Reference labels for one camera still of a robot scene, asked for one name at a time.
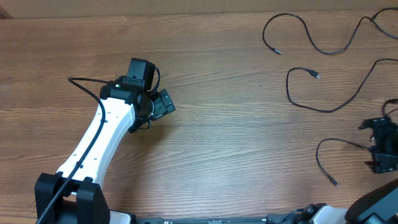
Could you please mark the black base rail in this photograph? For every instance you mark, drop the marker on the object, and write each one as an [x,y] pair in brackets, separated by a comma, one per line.
[217,220]

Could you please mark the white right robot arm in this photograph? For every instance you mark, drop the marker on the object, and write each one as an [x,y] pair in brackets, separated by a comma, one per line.
[378,206]

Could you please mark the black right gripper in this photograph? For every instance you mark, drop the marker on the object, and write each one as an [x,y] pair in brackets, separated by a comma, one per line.
[384,162]

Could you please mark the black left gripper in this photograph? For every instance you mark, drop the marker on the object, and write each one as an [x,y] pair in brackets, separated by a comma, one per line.
[164,104]

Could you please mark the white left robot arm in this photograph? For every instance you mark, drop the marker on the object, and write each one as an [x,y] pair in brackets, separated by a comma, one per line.
[74,193]

